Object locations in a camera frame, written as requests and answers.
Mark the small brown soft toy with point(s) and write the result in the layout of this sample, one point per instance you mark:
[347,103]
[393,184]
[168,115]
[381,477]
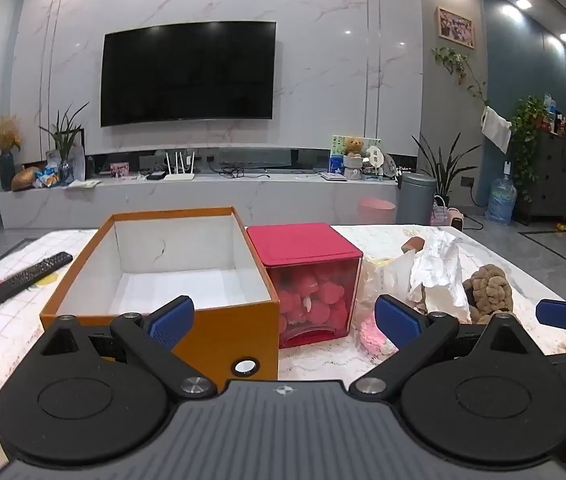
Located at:
[413,244]

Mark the black remote control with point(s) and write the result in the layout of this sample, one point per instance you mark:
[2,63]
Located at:
[28,278]

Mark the brown plush toy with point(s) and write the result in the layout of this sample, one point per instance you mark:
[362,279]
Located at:
[488,285]

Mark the blue vase with dried flowers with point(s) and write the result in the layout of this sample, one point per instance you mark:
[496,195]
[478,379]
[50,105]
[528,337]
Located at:
[7,170]

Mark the pink trash bin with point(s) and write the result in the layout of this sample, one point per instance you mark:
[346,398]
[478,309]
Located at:
[377,210]

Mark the pink photo card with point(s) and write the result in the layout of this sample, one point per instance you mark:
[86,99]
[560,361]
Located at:
[119,170]

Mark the small pink bag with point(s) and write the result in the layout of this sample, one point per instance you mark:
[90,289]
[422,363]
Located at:
[439,212]

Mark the pink crochet piece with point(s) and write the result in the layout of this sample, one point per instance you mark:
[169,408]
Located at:
[368,339]

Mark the blue snack packets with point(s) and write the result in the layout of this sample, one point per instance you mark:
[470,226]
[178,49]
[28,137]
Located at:
[47,176]

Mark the grey trash bin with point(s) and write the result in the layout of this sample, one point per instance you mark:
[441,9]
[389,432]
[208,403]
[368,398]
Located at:
[415,200]

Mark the brown round ornament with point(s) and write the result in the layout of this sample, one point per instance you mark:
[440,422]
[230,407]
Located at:
[25,179]

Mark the orange cardboard box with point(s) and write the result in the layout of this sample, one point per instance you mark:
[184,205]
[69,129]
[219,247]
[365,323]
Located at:
[243,332]

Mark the row of small bottles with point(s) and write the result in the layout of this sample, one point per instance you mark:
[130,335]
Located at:
[563,122]

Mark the pink heater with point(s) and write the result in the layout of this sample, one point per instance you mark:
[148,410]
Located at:
[456,219]

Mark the small blue box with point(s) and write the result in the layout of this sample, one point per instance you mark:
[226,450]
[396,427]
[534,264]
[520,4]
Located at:
[338,165]

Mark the framed photo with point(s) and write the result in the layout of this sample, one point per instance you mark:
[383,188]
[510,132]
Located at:
[78,160]

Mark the dark grey cabinet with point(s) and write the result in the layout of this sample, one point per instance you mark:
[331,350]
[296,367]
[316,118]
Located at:
[555,180]

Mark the large water bottle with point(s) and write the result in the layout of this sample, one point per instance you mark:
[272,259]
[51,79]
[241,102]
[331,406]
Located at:
[501,202]

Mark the yellow-green booklet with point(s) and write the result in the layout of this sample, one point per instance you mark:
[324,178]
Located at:
[83,184]

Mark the pile of pink soft mushrooms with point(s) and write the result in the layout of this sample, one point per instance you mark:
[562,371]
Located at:
[323,292]

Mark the long-leaved potted plant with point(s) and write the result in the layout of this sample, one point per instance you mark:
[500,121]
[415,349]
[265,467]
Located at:
[445,170]

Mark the green plant in glass vase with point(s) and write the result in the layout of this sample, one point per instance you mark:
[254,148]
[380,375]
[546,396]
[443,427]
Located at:
[65,145]

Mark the white foil bag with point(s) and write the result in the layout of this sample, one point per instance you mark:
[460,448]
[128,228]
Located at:
[438,270]

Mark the trailing vine plant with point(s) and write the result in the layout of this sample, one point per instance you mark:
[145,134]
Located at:
[458,62]

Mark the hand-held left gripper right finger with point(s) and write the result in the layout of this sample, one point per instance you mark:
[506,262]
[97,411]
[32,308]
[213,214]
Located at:
[397,321]

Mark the flat notebook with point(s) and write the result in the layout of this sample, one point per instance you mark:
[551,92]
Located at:
[333,176]

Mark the small black box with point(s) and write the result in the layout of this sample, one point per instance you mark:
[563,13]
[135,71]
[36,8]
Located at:
[156,176]

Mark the white hanging bag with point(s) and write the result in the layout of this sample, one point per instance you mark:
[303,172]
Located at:
[495,127]

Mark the teddy bear in white pot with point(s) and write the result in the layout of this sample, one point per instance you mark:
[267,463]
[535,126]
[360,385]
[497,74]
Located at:
[354,152]

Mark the bushy pothos plant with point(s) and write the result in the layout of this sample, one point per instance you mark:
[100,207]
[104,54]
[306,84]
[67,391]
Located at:
[528,130]

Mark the black wall television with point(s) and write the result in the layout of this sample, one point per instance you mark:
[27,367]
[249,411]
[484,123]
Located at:
[188,75]

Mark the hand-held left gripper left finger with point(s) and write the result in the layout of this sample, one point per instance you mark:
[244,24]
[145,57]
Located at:
[170,320]

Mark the wooden framed wall picture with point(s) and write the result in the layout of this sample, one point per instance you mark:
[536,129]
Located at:
[456,27]

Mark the green printed card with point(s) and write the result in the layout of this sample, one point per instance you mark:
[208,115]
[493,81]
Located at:
[373,146]

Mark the white router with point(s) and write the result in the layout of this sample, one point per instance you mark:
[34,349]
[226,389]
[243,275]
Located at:
[179,175]

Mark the marble television cabinet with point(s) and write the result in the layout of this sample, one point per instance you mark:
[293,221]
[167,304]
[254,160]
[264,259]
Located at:
[163,202]

